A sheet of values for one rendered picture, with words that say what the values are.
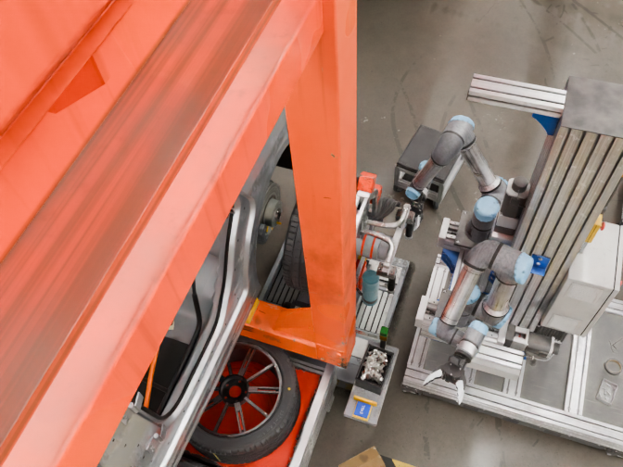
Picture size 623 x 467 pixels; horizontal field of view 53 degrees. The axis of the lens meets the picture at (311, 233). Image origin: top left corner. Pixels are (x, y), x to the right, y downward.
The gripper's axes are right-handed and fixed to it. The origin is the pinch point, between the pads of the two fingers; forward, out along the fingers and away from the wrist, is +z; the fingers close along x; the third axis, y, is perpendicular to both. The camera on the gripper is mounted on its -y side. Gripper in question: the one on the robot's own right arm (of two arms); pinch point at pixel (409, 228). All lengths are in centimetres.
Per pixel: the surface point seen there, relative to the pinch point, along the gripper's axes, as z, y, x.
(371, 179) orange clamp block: -0.3, 32.8, -21.7
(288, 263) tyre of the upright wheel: 47, 15, -49
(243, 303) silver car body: 71, 8, -64
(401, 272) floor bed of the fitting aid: -16, -75, -4
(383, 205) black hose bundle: 4.2, 20.4, -13.8
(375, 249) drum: 22.2, 6.6, -12.4
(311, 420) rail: 100, -44, -21
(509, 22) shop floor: -288, -83, 17
